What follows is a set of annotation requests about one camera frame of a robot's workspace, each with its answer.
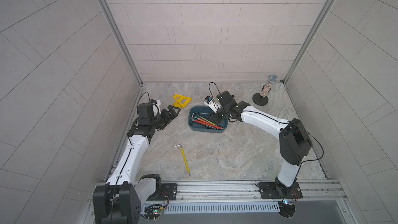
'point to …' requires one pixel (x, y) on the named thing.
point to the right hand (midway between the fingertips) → (210, 114)
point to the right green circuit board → (287, 208)
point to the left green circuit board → (152, 212)
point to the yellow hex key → (185, 158)
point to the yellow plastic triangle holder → (181, 101)
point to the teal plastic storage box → (204, 109)
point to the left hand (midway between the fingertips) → (178, 111)
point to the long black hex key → (199, 124)
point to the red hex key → (206, 124)
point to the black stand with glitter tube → (260, 98)
